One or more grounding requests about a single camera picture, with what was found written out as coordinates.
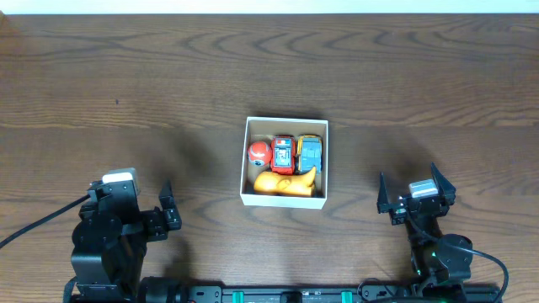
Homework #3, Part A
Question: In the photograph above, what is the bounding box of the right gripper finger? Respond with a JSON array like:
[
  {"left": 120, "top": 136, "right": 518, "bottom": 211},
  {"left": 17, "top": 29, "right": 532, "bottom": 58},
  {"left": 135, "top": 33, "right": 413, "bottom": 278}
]
[
  {"left": 430, "top": 162, "right": 456, "bottom": 202},
  {"left": 376, "top": 173, "right": 390, "bottom": 205}
]

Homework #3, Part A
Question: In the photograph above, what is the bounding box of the orange toy dinosaur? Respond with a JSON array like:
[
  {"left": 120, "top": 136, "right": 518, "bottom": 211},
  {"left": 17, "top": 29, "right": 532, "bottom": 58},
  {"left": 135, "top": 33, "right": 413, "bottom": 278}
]
[{"left": 253, "top": 167, "right": 317, "bottom": 197}]

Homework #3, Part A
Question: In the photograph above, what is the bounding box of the yellow grey toy truck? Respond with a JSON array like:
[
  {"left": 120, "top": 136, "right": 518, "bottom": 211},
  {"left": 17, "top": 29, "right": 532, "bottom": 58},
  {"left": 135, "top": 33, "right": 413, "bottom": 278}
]
[{"left": 296, "top": 135, "right": 323, "bottom": 174}]

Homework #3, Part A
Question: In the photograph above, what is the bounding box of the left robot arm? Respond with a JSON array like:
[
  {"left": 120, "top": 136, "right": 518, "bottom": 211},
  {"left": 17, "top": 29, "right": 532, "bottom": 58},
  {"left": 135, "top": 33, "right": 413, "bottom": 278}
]
[{"left": 63, "top": 180, "right": 184, "bottom": 302}]

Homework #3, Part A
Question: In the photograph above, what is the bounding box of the white cardboard box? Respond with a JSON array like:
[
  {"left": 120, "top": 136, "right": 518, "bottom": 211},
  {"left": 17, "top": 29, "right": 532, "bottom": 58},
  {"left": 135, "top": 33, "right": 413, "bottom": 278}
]
[{"left": 240, "top": 117, "right": 328, "bottom": 210}]

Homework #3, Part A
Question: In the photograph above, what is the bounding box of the black mounting rail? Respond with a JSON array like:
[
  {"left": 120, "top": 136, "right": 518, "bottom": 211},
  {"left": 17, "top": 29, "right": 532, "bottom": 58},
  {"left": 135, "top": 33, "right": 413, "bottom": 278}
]
[{"left": 138, "top": 276, "right": 502, "bottom": 303}]

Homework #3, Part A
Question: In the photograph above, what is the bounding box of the red ball with face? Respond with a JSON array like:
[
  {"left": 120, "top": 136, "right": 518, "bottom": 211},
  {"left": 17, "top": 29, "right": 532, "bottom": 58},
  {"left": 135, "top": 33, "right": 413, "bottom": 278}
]
[{"left": 248, "top": 141, "right": 272, "bottom": 167}]

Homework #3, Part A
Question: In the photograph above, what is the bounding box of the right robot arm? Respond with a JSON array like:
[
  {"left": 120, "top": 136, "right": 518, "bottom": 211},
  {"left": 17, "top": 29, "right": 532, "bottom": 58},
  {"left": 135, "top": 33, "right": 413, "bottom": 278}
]
[{"left": 376, "top": 165, "right": 472, "bottom": 302}]

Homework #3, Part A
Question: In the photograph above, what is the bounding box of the red toy fire truck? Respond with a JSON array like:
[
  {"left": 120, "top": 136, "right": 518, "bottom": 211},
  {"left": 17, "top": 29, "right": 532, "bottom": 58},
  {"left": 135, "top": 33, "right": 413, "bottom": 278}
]
[{"left": 270, "top": 136, "right": 296, "bottom": 175}]

